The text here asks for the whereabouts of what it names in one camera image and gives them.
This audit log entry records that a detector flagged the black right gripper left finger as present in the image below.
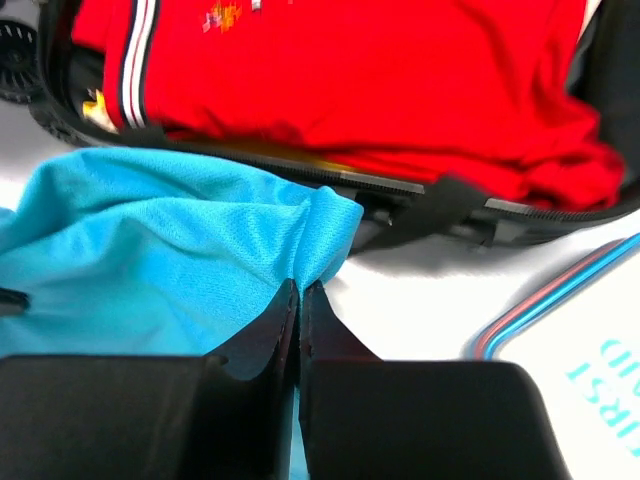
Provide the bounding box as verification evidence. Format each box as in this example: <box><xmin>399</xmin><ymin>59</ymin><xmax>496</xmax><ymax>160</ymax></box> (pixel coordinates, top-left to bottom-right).
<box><xmin>1</xmin><ymin>280</ymin><xmax>299</xmax><ymax>479</ymax></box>

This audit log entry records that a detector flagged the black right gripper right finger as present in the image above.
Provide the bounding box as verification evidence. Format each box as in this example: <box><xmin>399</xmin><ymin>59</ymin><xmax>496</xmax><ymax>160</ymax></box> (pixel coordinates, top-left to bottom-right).
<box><xmin>299</xmin><ymin>284</ymin><xmax>569</xmax><ymax>480</ymax></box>

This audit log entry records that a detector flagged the teal shirt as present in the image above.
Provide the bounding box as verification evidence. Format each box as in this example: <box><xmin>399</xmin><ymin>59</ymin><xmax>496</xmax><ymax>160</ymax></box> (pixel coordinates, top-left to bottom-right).
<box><xmin>1</xmin><ymin>148</ymin><xmax>363</xmax><ymax>479</ymax></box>

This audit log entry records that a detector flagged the red polo shirt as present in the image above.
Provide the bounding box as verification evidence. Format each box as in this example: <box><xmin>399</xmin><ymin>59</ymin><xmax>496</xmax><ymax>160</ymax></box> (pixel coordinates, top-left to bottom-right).
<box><xmin>71</xmin><ymin>1</ymin><xmax>624</xmax><ymax>211</ymax></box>

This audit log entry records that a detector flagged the orange patterned white pouch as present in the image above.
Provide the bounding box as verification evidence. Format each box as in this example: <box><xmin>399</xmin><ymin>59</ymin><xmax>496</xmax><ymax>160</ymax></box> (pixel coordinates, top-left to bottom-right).
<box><xmin>81</xmin><ymin>89</ymin><xmax>118</xmax><ymax>134</ymax></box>

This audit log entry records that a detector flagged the first aid tin box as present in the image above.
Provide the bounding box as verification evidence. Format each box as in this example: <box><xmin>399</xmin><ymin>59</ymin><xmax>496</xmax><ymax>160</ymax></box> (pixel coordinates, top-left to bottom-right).
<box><xmin>465</xmin><ymin>235</ymin><xmax>639</xmax><ymax>479</ymax></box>

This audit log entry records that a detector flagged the black hard-shell suitcase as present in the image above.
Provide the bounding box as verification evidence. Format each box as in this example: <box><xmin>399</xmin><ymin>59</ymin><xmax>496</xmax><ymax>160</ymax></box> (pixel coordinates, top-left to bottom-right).
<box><xmin>1</xmin><ymin>1</ymin><xmax>639</xmax><ymax>250</ymax></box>

